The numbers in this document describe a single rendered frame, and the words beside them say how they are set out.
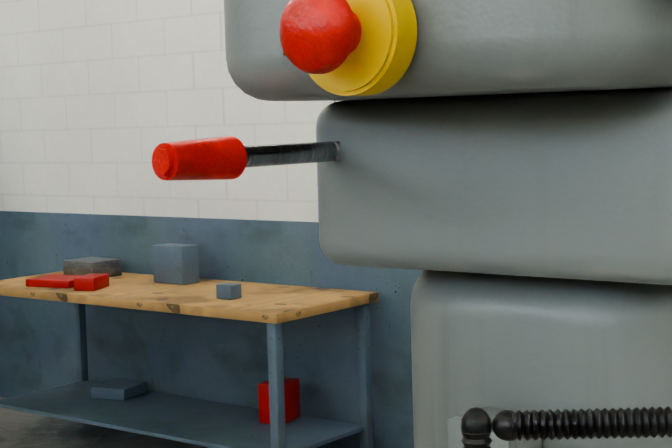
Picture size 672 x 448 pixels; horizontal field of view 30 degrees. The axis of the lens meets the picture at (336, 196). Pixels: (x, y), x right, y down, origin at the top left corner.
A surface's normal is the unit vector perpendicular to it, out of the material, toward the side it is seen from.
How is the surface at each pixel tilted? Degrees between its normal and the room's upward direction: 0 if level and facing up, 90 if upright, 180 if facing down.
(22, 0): 90
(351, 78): 90
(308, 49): 94
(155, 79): 90
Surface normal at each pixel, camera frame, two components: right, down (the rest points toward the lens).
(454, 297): -0.58, -0.32
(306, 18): -0.58, -0.01
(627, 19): 0.40, 0.04
